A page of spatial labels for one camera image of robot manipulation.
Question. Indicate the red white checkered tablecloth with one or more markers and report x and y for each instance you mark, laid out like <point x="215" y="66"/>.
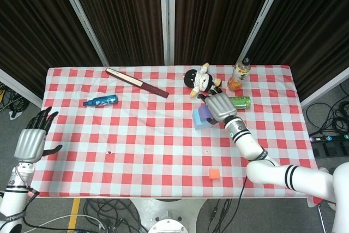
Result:
<point x="150" y="140"/>

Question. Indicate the medium purple cube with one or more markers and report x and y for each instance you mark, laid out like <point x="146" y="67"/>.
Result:
<point x="203" y="111"/>

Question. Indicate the white metal partition post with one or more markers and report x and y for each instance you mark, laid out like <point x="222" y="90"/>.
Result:
<point x="163" y="12"/>
<point x="260" y="17"/>
<point x="82" y="17"/>

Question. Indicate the small blue bottle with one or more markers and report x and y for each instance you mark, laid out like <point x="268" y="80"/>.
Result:
<point x="103" y="100"/>

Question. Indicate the white metal partition rail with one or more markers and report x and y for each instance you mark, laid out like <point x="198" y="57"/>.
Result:
<point x="327" y="86"/>
<point x="16" y="84"/>

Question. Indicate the black floor box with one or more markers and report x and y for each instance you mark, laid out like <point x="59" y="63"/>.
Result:
<point x="331" y="149"/>

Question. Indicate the yellow floor tape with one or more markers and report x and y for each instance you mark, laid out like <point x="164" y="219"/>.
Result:
<point x="73" y="214"/>

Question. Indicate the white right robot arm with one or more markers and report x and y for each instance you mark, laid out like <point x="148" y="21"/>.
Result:
<point x="251" y="145"/>

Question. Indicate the green drink can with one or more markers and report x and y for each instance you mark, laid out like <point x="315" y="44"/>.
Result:
<point x="241" y="102"/>

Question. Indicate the orange tea drink bottle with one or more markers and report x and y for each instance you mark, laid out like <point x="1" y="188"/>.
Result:
<point x="238" y="76"/>

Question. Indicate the dark red folded fan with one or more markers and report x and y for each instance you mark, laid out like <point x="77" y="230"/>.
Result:
<point x="136" y="81"/>

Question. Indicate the large light blue cube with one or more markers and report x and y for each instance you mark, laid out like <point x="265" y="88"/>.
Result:
<point x="200" y="123"/>

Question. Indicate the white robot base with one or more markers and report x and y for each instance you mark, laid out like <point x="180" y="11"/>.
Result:
<point x="169" y="211"/>

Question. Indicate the black white plush doll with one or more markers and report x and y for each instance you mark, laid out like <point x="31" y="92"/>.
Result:
<point x="203" y="80"/>

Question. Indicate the small orange cube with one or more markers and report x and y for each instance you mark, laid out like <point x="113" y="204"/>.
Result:
<point x="214" y="174"/>

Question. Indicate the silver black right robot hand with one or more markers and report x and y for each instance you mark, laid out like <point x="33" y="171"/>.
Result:
<point x="221" y="107"/>

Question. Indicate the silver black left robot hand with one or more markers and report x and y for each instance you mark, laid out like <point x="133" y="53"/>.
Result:
<point x="28" y="145"/>

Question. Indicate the dark corrugated partition panel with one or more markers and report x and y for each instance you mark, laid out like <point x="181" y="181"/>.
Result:
<point x="218" y="12"/>
<point x="313" y="25"/>
<point x="122" y="12"/>
<point x="32" y="25"/>

